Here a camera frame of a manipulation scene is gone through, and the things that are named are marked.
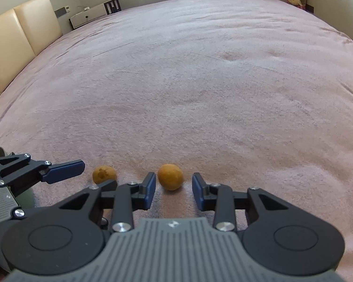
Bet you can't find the cream padded headboard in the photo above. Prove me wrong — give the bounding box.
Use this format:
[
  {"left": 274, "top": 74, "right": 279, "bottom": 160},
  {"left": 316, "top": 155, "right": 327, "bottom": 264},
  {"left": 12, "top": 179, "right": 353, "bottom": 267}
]
[{"left": 0, "top": 0, "right": 62, "bottom": 108}]

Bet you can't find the black white shelf unit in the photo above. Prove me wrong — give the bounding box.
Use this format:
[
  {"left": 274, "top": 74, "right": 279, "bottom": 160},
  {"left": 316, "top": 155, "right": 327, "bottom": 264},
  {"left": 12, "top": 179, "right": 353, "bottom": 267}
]
[{"left": 104, "top": 0, "right": 123, "bottom": 15}]

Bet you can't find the white nightstand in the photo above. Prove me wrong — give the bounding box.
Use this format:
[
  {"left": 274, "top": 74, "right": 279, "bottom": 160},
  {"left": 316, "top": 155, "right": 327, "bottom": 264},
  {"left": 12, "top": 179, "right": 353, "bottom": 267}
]
[{"left": 69, "top": 3, "right": 108, "bottom": 30}]

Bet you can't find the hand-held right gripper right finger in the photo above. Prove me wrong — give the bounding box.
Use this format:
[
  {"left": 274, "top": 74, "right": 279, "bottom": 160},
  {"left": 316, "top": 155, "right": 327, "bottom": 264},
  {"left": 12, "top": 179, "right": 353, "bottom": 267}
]
[{"left": 192, "top": 172, "right": 295, "bottom": 233}]

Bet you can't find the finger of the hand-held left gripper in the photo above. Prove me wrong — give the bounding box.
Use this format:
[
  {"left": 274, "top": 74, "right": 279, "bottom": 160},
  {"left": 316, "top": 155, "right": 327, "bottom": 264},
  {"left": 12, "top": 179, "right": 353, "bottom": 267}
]
[
  {"left": 10, "top": 208, "right": 28, "bottom": 221},
  {"left": 0, "top": 153, "right": 85, "bottom": 196}
]

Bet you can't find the pink blanket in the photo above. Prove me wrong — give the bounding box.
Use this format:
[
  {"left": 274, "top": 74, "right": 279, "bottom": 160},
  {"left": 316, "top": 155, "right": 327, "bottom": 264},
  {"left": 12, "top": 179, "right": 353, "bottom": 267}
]
[{"left": 0, "top": 0, "right": 353, "bottom": 282}]

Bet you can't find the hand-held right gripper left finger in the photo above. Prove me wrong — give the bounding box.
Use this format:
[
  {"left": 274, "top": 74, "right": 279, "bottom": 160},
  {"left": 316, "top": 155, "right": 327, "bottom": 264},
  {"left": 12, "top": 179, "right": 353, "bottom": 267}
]
[{"left": 58, "top": 171, "right": 157, "bottom": 233}]

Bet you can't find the brown kiwi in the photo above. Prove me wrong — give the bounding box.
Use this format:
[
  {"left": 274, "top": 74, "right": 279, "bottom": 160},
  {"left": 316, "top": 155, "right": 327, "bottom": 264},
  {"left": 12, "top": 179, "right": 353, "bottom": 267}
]
[
  {"left": 92, "top": 166, "right": 118, "bottom": 185},
  {"left": 157, "top": 164, "right": 184, "bottom": 191}
]

